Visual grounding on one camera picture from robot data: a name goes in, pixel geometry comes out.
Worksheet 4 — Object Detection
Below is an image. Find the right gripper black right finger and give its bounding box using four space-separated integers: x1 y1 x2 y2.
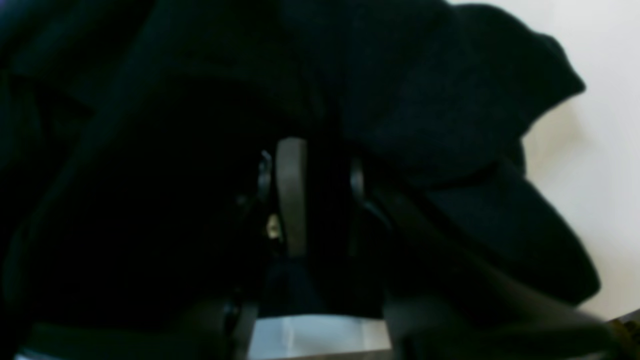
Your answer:
349 157 621 360

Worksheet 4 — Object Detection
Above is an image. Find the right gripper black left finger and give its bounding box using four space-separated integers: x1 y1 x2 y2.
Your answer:
20 137 304 360

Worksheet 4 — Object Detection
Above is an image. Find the black T-shirt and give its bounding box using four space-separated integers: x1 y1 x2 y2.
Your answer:
1 0 601 330

